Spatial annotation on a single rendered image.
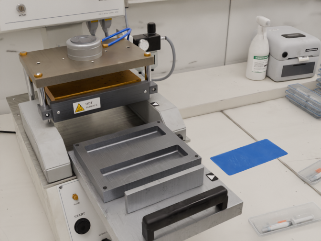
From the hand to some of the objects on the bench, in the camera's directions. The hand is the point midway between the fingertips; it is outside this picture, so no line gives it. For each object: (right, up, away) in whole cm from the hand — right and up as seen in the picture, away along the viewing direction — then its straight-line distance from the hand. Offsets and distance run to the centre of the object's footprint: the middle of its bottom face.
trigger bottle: (-6, +25, +81) cm, 85 cm away
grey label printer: (+7, +28, +87) cm, 92 cm away
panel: (-50, -21, +9) cm, 54 cm away
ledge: (-22, +18, +79) cm, 84 cm away
